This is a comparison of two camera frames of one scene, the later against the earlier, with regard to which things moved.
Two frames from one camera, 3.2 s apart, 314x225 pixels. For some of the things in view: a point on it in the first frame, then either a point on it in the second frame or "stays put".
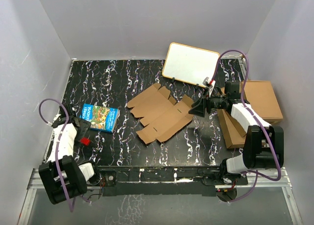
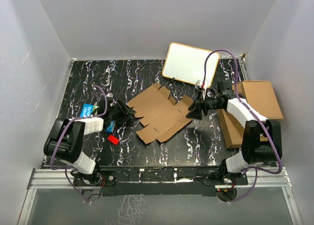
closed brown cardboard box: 263,99 stays put
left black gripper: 85,126 → 125,111
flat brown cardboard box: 234,136 stays put
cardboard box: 162,115 stays put
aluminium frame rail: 257,179 stays put
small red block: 85,141 → 113,139
